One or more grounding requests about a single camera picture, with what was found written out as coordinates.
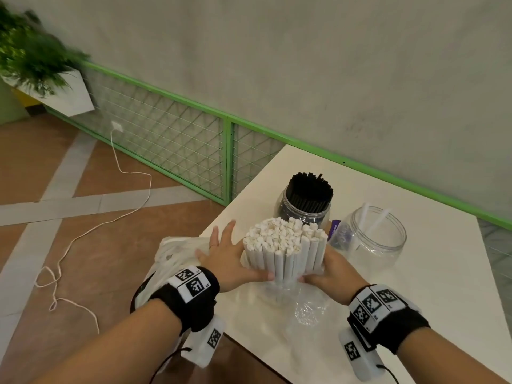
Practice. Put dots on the person's right hand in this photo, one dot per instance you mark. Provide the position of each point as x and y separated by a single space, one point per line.
340 281

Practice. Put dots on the person's left hand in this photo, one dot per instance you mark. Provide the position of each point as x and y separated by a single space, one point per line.
226 267

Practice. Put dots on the person's left little finger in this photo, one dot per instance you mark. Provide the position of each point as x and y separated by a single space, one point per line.
201 255

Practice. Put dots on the person's left middle finger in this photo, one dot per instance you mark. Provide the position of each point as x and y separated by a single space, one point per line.
227 235

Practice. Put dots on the person's right thumb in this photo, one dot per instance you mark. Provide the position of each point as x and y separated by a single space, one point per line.
314 280

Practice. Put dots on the person's left thumb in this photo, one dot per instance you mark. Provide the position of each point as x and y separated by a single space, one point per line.
260 276

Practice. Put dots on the bundle of white straws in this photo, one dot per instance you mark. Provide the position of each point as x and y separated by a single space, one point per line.
284 247

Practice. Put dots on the person's left forearm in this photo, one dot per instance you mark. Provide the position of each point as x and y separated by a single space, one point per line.
116 347

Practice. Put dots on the person's right forearm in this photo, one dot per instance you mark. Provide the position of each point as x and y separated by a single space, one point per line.
452 359

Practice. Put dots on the white plastic bag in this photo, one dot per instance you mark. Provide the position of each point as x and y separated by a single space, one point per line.
176 255

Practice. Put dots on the clear plastic wrap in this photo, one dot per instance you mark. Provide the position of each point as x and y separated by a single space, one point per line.
308 307

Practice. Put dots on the purple label packet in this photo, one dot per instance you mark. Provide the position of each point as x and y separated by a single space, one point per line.
333 229

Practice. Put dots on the clear jar holding black straws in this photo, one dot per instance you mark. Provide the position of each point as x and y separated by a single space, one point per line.
286 207

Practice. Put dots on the clear plastic wide jar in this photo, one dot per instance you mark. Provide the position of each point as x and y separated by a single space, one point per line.
384 243

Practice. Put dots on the white wrapped straw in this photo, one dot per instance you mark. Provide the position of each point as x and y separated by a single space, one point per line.
364 215
379 221

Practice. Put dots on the bunch of black straws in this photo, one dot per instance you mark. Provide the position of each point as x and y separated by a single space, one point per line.
312 191

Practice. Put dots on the white planter box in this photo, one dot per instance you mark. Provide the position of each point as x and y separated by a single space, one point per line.
74 95

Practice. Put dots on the yellow planter box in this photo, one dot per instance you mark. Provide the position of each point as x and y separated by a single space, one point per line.
24 97

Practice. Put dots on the green leafy plant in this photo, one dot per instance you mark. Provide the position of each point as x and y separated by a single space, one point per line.
32 55

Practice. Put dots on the white wrist camera unit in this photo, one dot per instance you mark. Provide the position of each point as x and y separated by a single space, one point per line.
204 343
358 355

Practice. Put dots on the white wall plug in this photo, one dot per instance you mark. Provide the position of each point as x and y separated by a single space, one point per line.
118 126

